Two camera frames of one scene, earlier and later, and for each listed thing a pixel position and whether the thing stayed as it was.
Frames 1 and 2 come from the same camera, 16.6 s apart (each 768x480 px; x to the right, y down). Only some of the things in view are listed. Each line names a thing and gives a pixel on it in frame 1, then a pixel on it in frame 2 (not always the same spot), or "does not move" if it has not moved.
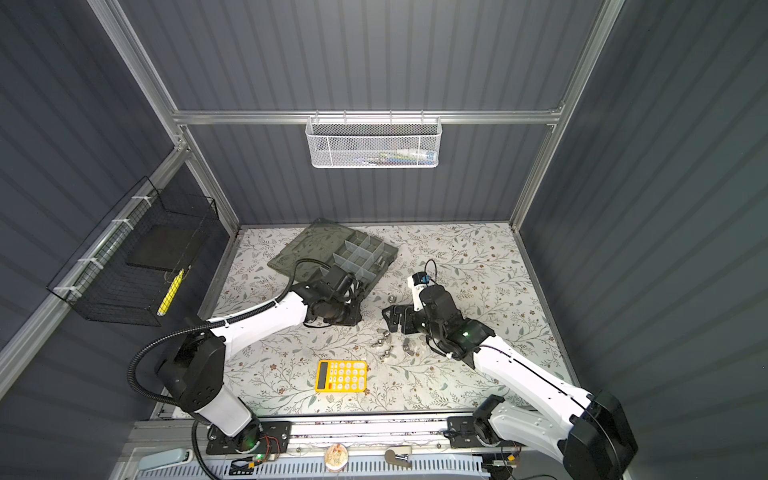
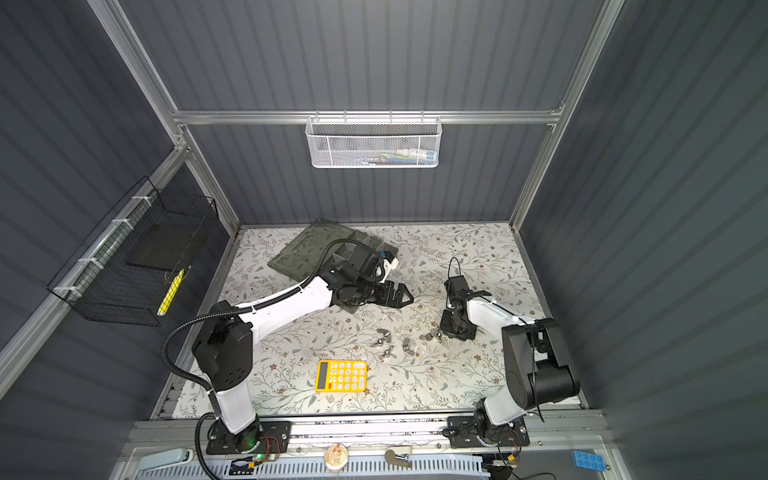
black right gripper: (408, 312) -> (445, 325)
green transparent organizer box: (328, 243) does not move
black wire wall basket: (122, 272) does not move
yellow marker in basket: (172, 289) does not move
